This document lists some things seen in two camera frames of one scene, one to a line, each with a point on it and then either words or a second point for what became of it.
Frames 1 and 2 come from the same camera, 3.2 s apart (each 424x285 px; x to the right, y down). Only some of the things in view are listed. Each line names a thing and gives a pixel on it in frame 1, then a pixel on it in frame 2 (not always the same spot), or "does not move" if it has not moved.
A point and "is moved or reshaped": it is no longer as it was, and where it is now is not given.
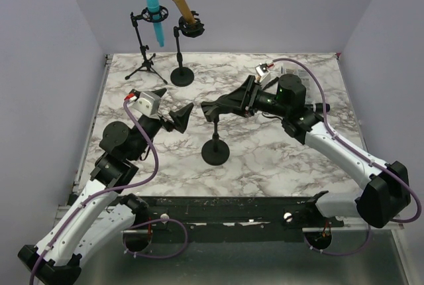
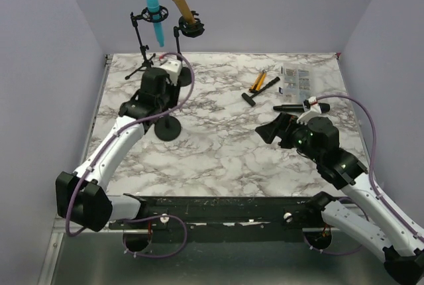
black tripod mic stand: x=152 y=17 does not move
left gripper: x=179 y=117 -> x=175 y=91
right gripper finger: x=230 y=105 -> x=269 y=132
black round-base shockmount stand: x=183 y=76 does not move
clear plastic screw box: x=296 y=69 does not move
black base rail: x=232 y=219 does not move
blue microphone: x=153 y=6 does not move
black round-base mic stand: x=215 y=152 is moved or reshaped
